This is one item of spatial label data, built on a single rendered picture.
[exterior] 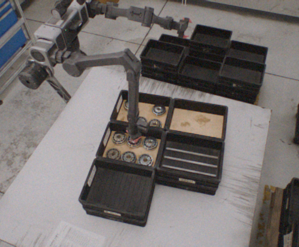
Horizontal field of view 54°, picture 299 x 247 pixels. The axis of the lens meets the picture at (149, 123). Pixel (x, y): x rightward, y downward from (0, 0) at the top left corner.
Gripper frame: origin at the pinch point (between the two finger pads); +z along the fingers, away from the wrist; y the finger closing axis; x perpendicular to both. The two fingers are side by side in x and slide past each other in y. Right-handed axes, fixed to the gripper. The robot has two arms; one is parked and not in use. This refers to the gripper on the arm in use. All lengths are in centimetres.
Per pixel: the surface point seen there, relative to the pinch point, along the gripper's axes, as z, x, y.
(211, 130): 2, -51, -20
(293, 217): 55, -87, -94
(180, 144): 3.1, -26.6, -18.6
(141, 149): 3.9, -1.2, -7.8
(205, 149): 2.4, -38.6, -30.5
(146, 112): 4.5, -20.4, 18.0
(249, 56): 47, -173, 57
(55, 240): 18, 72, -31
